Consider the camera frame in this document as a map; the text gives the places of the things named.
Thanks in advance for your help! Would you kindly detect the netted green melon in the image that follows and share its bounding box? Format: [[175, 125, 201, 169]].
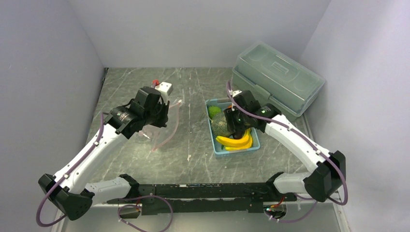
[[211, 113, 231, 137]]

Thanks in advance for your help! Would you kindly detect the yellow banana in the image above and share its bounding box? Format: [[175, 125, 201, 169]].
[[216, 136, 247, 146], [224, 129, 253, 151]]

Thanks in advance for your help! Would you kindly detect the clear zip top bag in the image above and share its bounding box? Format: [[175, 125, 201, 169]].
[[138, 99, 184, 152]]

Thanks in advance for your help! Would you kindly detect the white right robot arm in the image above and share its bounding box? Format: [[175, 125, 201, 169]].
[[224, 89, 348, 205]]

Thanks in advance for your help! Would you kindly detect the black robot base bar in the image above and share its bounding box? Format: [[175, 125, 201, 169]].
[[108, 183, 296, 216]]

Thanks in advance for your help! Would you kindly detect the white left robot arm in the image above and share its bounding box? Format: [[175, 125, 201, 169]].
[[36, 82, 173, 227]]

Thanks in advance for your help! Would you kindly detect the light blue plastic basket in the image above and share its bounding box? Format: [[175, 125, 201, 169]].
[[205, 98, 261, 158]]

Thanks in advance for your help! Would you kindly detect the green custard apple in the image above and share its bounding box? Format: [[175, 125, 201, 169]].
[[207, 106, 222, 119]]

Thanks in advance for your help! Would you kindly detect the green storage box, clear lid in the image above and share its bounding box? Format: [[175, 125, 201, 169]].
[[233, 42, 325, 121]]

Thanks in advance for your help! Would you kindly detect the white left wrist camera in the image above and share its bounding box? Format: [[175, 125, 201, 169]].
[[152, 80, 174, 105]]

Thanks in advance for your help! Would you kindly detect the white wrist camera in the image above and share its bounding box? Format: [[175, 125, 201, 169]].
[[232, 90, 242, 98], [152, 80, 174, 105]]

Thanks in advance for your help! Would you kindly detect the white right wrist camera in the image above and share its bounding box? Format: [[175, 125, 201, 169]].
[[232, 90, 242, 98]]

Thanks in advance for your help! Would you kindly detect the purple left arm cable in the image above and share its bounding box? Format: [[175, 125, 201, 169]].
[[35, 112, 106, 228]]

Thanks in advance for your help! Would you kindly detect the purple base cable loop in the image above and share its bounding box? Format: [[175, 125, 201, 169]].
[[117, 194, 175, 232]]

